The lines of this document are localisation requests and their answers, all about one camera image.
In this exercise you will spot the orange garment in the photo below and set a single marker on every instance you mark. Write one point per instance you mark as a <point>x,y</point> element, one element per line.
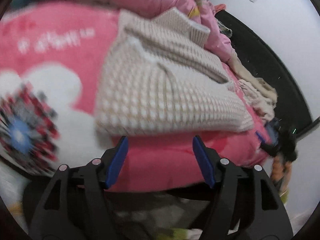
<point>220,7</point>

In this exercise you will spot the pink floral blanket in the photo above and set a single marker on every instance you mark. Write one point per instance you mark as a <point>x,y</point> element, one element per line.
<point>62,55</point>

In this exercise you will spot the blue denim garment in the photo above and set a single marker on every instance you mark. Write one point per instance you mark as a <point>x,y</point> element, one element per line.
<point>273,130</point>

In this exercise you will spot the black headboard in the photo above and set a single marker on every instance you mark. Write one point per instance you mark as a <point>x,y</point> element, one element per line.
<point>262,62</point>

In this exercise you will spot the beige garment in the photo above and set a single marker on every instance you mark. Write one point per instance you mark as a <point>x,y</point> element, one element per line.
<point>237,66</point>

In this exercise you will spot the dark patterned garment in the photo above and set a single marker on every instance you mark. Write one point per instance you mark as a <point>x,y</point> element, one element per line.
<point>223,26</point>

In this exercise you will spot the beige white houndstooth coat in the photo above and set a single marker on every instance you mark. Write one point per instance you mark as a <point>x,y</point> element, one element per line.
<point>162,100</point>

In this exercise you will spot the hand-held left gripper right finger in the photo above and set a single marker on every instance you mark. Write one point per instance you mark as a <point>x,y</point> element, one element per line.
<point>203,162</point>

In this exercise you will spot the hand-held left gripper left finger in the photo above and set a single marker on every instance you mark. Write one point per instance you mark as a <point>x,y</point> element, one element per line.
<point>117,162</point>

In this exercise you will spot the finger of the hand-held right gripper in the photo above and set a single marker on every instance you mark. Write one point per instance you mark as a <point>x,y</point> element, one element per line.
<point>268,148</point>

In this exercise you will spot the cream ruffled garment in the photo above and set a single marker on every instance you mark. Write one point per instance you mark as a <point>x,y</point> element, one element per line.
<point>268,97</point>

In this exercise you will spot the grey picture-print bedsheet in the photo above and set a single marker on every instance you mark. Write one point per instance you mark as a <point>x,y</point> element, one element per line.
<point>12,192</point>

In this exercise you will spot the person's right forearm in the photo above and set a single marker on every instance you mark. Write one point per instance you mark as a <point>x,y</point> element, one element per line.
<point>281,172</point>

